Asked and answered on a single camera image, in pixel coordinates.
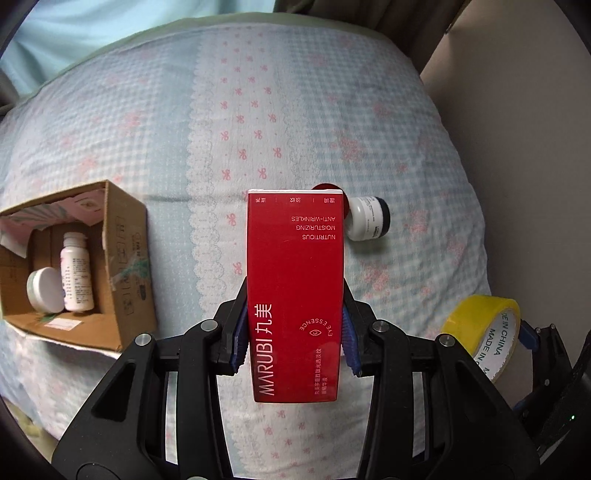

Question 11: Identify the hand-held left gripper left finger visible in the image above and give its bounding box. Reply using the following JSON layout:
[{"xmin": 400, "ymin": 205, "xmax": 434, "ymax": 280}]
[{"xmin": 51, "ymin": 276, "xmax": 253, "ymax": 480}]

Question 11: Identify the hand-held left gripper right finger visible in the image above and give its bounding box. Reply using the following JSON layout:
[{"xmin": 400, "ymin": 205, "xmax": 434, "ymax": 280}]
[{"xmin": 341, "ymin": 281, "xmax": 542, "ymax": 480}]

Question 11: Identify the yellow tape roll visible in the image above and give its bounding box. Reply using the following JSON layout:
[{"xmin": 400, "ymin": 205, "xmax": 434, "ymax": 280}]
[{"xmin": 440, "ymin": 295, "xmax": 536, "ymax": 412}]

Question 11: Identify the red cosmetics carton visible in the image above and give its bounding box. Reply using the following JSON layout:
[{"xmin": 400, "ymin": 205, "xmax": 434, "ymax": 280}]
[{"xmin": 245, "ymin": 187, "xmax": 345, "ymax": 404}]

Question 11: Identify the cardboard box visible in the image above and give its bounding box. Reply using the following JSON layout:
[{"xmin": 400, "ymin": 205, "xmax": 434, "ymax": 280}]
[{"xmin": 0, "ymin": 179, "xmax": 160, "ymax": 353}]

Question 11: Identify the white pill bottle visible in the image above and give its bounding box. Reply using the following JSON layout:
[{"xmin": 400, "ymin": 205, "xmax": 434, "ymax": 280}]
[{"xmin": 60, "ymin": 232, "xmax": 95, "ymax": 313}]

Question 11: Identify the white cream jar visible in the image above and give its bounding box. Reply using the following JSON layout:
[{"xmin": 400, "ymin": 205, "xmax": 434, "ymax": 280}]
[{"xmin": 26, "ymin": 267, "xmax": 65, "ymax": 312}]

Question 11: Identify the small white black-capped bottle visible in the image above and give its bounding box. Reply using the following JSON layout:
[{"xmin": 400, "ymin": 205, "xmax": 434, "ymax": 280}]
[{"xmin": 346, "ymin": 196, "xmax": 391, "ymax": 242}]

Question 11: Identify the red round lid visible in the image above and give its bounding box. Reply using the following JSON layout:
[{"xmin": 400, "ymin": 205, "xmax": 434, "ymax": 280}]
[{"xmin": 311, "ymin": 183, "xmax": 345, "ymax": 204}]

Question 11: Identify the pink printed paper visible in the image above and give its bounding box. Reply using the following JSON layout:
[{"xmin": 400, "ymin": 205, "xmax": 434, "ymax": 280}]
[{"xmin": 0, "ymin": 194, "xmax": 108, "ymax": 259}]

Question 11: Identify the blue checked floral bedsheet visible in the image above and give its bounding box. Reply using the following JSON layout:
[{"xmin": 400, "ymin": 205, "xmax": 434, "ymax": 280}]
[{"xmin": 0, "ymin": 16, "xmax": 493, "ymax": 468}]

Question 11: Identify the light blue cloth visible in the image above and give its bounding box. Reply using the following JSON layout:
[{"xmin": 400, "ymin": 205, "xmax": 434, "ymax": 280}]
[{"xmin": 0, "ymin": 0, "xmax": 278, "ymax": 90}]

